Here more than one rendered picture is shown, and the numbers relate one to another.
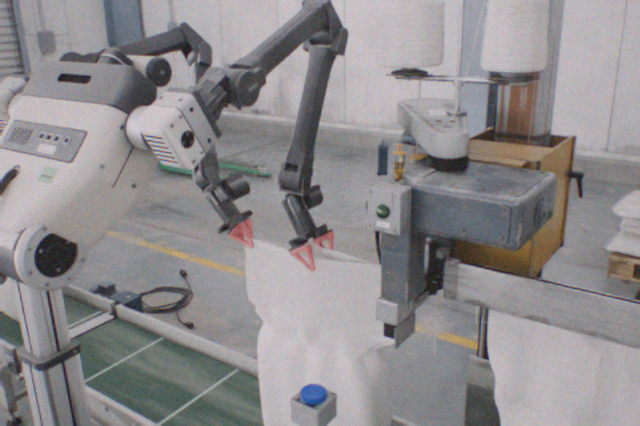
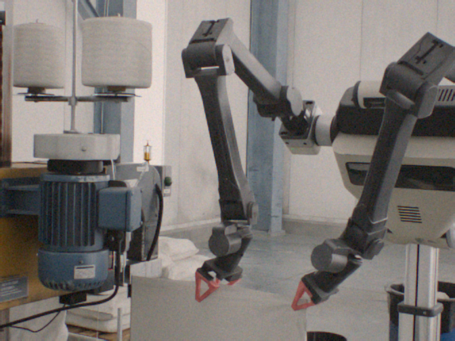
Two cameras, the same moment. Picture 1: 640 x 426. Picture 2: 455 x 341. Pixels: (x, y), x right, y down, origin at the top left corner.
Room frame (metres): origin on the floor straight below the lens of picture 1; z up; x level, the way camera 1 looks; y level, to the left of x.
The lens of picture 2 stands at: (3.35, -0.11, 1.43)
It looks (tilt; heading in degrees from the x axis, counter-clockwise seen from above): 3 degrees down; 176
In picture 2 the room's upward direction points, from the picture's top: 2 degrees clockwise
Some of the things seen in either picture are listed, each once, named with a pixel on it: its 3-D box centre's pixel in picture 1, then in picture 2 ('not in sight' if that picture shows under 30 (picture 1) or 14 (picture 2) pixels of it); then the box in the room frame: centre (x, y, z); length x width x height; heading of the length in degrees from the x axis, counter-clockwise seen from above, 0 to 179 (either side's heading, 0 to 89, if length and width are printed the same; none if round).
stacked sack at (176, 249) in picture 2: not in sight; (149, 246); (-2.22, -0.24, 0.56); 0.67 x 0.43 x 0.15; 54
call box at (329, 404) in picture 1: (313, 407); not in sight; (1.16, 0.02, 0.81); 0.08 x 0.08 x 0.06; 54
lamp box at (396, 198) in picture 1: (389, 208); (156, 180); (1.16, -0.14, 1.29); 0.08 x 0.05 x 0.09; 54
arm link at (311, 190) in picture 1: (302, 189); (231, 227); (1.58, 0.05, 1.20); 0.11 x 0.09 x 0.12; 146
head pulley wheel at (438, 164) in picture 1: (447, 160); (103, 158); (1.29, -0.28, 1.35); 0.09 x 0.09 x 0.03
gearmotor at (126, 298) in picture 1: (111, 301); not in sight; (2.62, 1.01, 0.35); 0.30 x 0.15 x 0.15; 54
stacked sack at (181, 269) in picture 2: not in sight; (170, 266); (-2.08, -0.07, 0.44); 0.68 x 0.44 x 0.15; 144
